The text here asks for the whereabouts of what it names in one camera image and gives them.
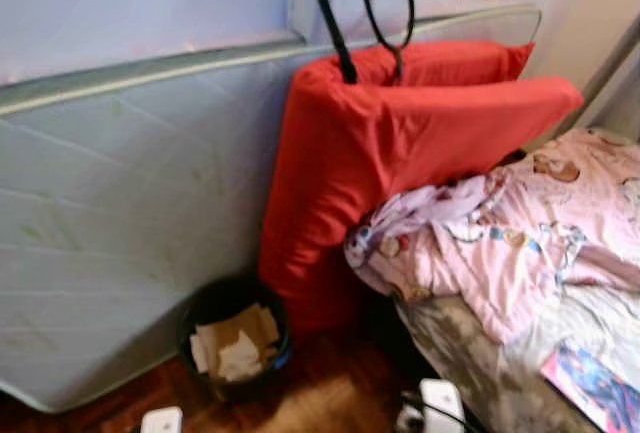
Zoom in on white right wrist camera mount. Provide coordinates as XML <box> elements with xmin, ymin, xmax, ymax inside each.
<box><xmin>420</xmin><ymin>379</ymin><xmax>466</xmax><ymax>433</ymax></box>

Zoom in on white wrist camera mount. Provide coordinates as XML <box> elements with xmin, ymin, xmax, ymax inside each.
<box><xmin>420</xmin><ymin>379</ymin><xmax>466</xmax><ymax>433</ymax></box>
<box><xmin>140</xmin><ymin>406</ymin><xmax>184</xmax><ymax>433</ymax></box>

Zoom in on black waste bin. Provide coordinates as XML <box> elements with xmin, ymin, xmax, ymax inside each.
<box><xmin>178</xmin><ymin>273</ymin><xmax>294</xmax><ymax>402</ymax></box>

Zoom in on large red covered cushion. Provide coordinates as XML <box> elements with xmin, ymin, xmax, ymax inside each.
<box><xmin>258</xmin><ymin>58</ymin><xmax>586</xmax><ymax>332</ymax></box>

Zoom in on brown cardboard piece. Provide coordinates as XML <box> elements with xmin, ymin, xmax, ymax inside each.
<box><xmin>205</xmin><ymin>305</ymin><xmax>281</xmax><ymax>354</ymax></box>

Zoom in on colourful comic book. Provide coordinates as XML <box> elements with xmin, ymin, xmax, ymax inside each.
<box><xmin>540</xmin><ymin>341</ymin><xmax>640</xmax><ymax>433</ymax></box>

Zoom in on straight black bag strap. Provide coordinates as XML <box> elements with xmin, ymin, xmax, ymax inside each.
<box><xmin>303</xmin><ymin>0</ymin><xmax>359</xmax><ymax>86</ymax></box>

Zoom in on grey striped curtain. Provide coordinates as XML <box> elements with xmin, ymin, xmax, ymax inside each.
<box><xmin>560</xmin><ymin>15</ymin><xmax>640</xmax><ymax>144</ymax></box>

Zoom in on looped black bag handle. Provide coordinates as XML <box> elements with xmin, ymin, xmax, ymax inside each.
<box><xmin>345</xmin><ymin>0</ymin><xmax>418</xmax><ymax>82</ymax></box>

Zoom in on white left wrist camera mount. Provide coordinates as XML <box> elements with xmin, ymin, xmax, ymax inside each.
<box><xmin>140</xmin><ymin>406</ymin><xmax>184</xmax><ymax>433</ymax></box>

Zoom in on white crumpled paper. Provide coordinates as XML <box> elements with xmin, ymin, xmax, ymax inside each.
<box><xmin>190</xmin><ymin>325</ymin><xmax>263</xmax><ymax>384</ymax></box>

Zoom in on pink cartoon print blanket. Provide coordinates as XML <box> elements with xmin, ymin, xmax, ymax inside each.
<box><xmin>343</xmin><ymin>126</ymin><xmax>640</xmax><ymax>346</ymax></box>

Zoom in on thin red covered cushion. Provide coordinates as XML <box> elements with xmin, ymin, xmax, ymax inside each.
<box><xmin>350</xmin><ymin>39</ymin><xmax>536</xmax><ymax>89</ymax></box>

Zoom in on bed with beige floral sheet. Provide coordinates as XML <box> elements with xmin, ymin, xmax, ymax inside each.
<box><xmin>395</xmin><ymin>278</ymin><xmax>640</xmax><ymax>433</ymax></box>

